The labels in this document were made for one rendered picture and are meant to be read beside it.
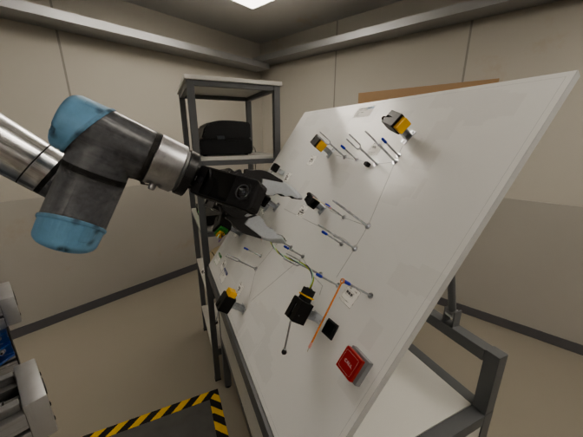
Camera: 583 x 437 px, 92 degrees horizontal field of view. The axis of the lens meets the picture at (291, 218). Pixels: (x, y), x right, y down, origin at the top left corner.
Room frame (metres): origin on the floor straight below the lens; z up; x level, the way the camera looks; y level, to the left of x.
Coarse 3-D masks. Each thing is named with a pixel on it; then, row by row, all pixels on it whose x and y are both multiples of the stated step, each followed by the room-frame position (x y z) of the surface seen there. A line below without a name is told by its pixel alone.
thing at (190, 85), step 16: (192, 80) 1.48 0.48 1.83; (208, 80) 1.51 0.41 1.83; (224, 80) 1.54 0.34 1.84; (240, 80) 1.57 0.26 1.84; (256, 80) 1.61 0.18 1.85; (192, 96) 1.48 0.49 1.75; (208, 96) 2.05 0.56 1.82; (224, 96) 2.10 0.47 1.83; (240, 96) 2.12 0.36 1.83; (256, 96) 1.96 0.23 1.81; (272, 96) 1.68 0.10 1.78; (192, 112) 1.48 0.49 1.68; (272, 112) 1.68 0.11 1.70; (192, 128) 1.47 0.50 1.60; (272, 128) 1.69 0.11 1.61; (192, 144) 1.49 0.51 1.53; (208, 160) 1.52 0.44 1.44; (224, 160) 1.54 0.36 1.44; (240, 160) 1.58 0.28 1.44; (256, 160) 1.61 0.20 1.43; (272, 160) 1.66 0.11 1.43; (192, 208) 1.97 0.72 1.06; (208, 256) 1.48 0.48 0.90; (208, 288) 1.48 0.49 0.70; (208, 304) 1.47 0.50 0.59; (208, 320) 1.79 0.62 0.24
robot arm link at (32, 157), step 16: (0, 128) 0.40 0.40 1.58; (16, 128) 0.42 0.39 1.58; (0, 144) 0.40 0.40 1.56; (16, 144) 0.41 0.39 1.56; (32, 144) 0.42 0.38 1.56; (48, 144) 0.45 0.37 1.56; (0, 160) 0.39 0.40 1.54; (16, 160) 0.40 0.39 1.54; (32, 160) 0.41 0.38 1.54; (48, 160) 0.42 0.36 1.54; (16, 176) 0.41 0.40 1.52; (32, 176) 0.41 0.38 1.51; (48, 176) 0.42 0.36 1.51
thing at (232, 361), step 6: (222, 324) 1.33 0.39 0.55; (222, 330) 1.35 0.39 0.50; (222, 336) 1.37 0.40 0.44; (228, 336) 1.17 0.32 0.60; (228, 342) 1.19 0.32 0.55; (228, 348) 1.20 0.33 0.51; (228, 354) 1.21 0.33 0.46; (228, 360) 1.23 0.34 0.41; (234, 360) 1.07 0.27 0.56; (234, 366) 1.08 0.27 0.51; (234, 372) 1.09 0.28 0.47; (240, 372) 0.96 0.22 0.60; (234, 378) 1.10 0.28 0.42; (240, 378) 0.96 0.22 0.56; (240, 384) 0.97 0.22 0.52; (240, 390) 0.98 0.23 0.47; (240, 396) 0.99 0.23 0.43
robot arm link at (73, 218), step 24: (72, 168) 0.34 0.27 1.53; (48, 192) 0.34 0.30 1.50; (72, 192) 0.33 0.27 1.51; (96, 192) 0.35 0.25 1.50; (120, 192) 0.38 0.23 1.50; (48, 216) 0.32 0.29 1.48; (72, 216) 0.33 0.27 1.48; (96, 216) 0.35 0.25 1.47; (48, 240) 0.32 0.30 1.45; (72, 240) 0.33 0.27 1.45; (96, 240) 0.35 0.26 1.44
